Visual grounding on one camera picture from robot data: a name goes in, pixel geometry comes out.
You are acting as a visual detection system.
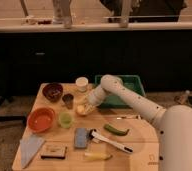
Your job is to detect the green cucumber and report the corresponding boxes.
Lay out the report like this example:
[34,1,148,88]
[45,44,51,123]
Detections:
[103,124,129,136]

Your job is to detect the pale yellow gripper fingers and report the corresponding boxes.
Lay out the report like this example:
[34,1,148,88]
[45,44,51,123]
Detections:
[76,98,95,115]

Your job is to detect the dark metal cup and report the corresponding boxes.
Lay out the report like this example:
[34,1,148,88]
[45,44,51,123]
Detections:
[62,93,74,109]

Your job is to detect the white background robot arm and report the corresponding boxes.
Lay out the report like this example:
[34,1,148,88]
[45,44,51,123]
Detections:
[52,0,64,21]

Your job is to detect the grey folded cloth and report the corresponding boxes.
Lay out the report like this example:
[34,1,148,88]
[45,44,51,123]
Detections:
[20,135,45,168]

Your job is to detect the green plastic tray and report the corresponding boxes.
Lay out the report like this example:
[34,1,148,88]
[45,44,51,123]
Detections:
[100,75,145,109]

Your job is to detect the yellow red apple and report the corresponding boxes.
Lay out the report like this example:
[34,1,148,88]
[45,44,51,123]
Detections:
[76,105,87,116]

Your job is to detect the light green cup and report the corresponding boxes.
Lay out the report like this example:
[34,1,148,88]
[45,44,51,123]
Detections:
[58,113,72,129]

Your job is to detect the yellow banana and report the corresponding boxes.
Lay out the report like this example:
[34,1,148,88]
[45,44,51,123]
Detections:
[84,152,112,161]

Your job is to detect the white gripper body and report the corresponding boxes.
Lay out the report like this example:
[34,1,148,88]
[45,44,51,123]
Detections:
[87,86,107,106]

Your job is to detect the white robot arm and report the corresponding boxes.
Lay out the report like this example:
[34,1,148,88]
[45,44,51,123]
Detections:
[80,75,192,171]

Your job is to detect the small tan black box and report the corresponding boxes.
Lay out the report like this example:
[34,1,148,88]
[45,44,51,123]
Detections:
[40,144,67,159]

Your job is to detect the blue sponge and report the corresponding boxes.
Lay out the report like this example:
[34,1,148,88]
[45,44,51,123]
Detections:
[74,128,88,149]

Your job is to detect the silver fork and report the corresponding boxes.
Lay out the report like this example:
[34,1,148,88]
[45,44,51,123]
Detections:
[116,115,141,120]

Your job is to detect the white cup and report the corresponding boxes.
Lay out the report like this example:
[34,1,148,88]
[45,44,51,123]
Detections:
[75,77,88,92]

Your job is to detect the orange red bowl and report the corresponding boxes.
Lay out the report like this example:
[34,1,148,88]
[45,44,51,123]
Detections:
[27,107,55,133]

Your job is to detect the dark brown bowl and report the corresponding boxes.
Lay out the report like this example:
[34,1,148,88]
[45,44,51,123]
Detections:
[42,83,63,102]

